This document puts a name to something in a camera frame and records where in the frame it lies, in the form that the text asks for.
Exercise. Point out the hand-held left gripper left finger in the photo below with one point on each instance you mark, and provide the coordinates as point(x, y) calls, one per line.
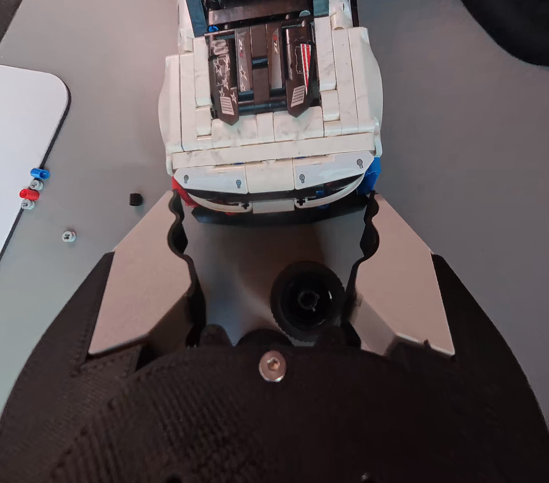
point(137, 285)

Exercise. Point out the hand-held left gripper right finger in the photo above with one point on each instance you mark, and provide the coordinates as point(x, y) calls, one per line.
point(407, 290)

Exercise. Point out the black toy wheel rim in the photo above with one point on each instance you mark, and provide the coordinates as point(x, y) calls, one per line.
point(306, 303)

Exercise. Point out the black rubber toy tyre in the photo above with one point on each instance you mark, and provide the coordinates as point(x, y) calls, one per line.
point(278, 320)

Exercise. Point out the toy brick race car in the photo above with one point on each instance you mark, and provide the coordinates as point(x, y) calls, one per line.
point(274, 140)

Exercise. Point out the grey small brick bush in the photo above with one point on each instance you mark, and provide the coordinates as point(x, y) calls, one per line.
point(68, 235)

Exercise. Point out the black small brick bush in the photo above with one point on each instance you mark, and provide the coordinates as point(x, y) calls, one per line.
point(135, 199)

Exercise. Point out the white book stand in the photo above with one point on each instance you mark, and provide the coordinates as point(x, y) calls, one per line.
point(25, 127)

